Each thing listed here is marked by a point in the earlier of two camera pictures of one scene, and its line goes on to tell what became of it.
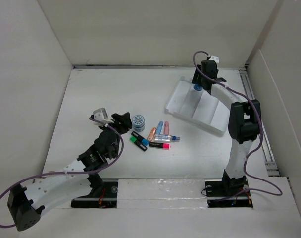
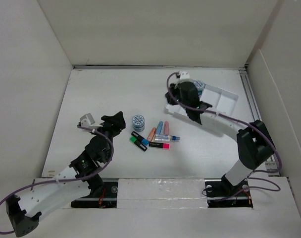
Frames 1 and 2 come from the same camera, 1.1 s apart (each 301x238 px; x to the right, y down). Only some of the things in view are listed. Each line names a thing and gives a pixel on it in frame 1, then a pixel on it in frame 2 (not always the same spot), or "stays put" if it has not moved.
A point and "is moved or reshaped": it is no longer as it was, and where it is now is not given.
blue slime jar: (198, 87) is moved or reshaped
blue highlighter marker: (140, 139) stays put
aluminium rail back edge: (151, 67) stays put
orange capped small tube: (151, 134) stays put
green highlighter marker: (133, 140) stays put
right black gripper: (197, 78) to (174, 88)
